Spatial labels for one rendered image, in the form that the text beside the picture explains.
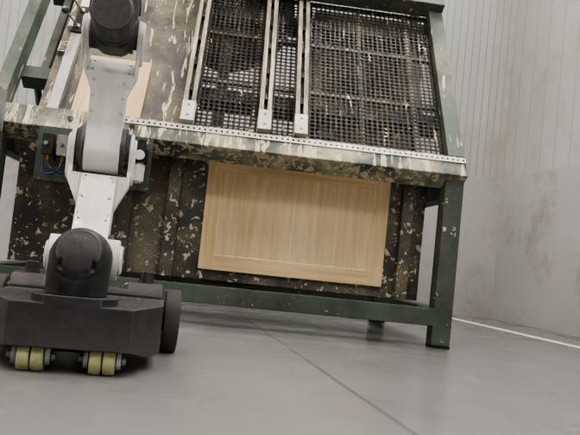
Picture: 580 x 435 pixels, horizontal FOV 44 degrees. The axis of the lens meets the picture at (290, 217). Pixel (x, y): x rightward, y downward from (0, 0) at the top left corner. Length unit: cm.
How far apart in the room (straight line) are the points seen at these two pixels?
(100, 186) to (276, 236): 147
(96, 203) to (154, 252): 138
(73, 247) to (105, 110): 55
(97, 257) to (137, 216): 173
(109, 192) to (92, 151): 13
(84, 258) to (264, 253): 179
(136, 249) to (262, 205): 64
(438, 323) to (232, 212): 110
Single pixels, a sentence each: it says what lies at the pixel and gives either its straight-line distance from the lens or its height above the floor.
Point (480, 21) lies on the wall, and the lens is 717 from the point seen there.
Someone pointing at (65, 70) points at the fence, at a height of 112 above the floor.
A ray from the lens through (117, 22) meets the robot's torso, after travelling 200.
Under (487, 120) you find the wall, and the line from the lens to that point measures 698.
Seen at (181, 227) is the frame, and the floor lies 44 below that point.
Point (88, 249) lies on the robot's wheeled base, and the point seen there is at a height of 31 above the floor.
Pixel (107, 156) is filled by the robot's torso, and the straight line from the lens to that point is 219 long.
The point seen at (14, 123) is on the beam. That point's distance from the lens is 340.
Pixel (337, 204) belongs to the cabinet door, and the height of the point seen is 63.
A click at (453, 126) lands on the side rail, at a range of 364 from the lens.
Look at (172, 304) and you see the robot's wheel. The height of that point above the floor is 16.
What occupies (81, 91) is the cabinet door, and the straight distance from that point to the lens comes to 353.
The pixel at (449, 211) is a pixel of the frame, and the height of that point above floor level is 64.
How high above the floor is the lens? 33
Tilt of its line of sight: 4 degrees up
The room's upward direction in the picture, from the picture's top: 6 degrees clockwise
